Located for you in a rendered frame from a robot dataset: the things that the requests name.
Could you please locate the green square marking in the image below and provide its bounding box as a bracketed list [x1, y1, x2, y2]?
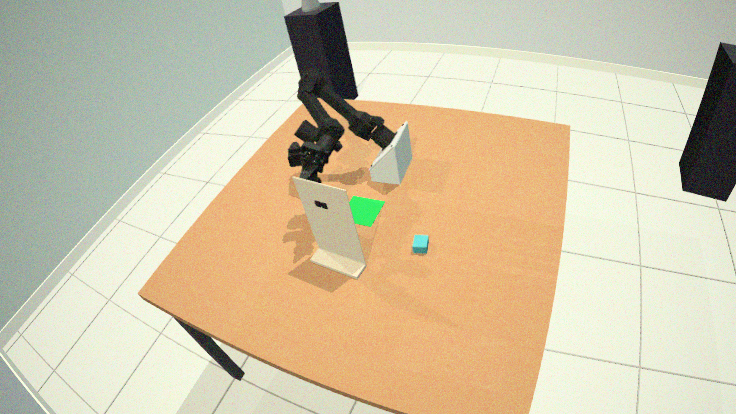
[349, 196, 385, 227]

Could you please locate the beige panel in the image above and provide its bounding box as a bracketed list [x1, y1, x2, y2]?
[293, 177, 366, 279]

